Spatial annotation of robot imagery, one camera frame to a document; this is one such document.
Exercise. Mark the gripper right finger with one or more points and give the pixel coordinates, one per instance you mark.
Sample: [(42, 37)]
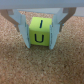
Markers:
[(56, 29)]

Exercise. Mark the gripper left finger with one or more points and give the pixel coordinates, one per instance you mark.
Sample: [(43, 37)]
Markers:
[(22, 28)]

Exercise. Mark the yellow block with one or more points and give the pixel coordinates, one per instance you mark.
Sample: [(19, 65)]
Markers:
[(39, 32)]

